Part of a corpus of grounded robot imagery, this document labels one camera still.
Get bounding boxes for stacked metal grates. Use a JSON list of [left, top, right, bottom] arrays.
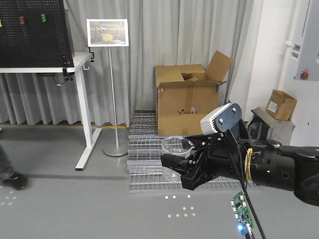
[[126, 111, 260, 196]]

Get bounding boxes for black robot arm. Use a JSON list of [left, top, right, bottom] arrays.
[[160, 132, 319, 206]]

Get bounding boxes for black pegboard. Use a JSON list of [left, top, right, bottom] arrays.
[[0, 0, 74, 68]]

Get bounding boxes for sign on metal stand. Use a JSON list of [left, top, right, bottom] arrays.
[[86, 19, 129, 157]]

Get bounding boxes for grey electrical panel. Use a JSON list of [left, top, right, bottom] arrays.
[[291, 0, 319, 81]]

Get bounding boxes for white standing desk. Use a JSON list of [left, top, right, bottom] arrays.
[[0, 52, 102, 171]]

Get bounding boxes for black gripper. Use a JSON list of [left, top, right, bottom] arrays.
[[160, 133, 249, 190]]

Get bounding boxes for small cardboard box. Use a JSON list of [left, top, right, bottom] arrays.
[[266, 89, 297, 121]]

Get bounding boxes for grey curtain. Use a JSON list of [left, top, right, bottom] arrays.
[[0, 0, 265, 126]]

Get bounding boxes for black camera cable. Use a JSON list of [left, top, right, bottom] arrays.
[[223, 129, 267, 239]]

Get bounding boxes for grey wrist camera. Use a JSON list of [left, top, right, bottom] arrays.
[[200, 103, 242, 135]]

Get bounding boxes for large open cardboard box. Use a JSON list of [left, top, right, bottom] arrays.
[[155, 51, 233, 136]]

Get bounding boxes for green circuit board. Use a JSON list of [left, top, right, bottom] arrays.
[[230, 192, 255, 239]]

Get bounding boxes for grey metal bin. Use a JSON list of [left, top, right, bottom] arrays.
[[247, 107, 295, 145]]

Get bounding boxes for clear glass beaker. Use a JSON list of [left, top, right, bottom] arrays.
[[161, 135, 195, 183]]

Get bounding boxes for person's leg and shoe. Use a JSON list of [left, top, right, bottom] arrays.
[[0, 126, 28, 191]]

